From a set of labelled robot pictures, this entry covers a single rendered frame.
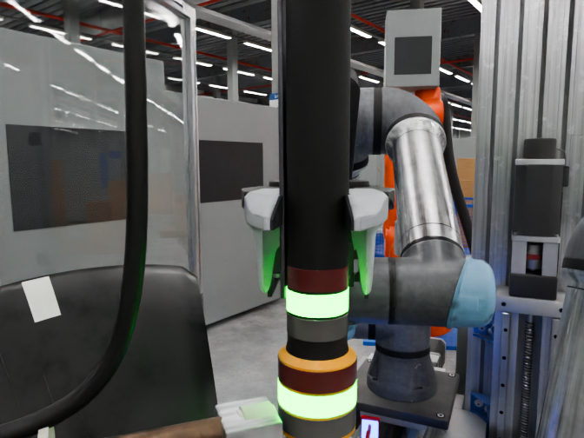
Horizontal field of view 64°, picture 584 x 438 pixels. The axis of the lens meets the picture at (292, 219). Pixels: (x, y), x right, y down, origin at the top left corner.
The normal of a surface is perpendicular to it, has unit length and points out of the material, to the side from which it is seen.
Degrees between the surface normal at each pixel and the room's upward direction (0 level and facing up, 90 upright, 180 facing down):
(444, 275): 47
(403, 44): 90
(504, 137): 90
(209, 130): 90
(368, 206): 42
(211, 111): 90
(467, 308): 98
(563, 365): 75
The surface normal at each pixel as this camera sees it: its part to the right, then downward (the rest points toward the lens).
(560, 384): -0.92, -0.22
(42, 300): 0.39, -0.61
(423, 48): -0.15, 0.12
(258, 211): -0.60, -0.70
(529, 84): -0.42, 0.11
